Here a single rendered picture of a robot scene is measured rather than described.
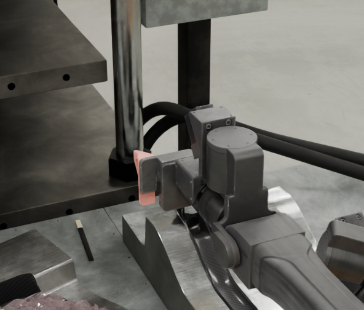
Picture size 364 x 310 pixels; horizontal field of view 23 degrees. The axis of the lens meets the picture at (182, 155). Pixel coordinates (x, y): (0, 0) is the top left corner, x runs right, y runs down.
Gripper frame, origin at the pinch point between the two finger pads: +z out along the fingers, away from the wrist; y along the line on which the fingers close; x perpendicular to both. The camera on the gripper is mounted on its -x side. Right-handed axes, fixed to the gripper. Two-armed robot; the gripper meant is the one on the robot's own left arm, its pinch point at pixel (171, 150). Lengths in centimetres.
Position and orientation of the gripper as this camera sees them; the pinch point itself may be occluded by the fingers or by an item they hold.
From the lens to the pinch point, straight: 118.4
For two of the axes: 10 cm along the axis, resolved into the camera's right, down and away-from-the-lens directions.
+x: 0.1, 8.9, 4.6
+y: -9.2, 1.9, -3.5
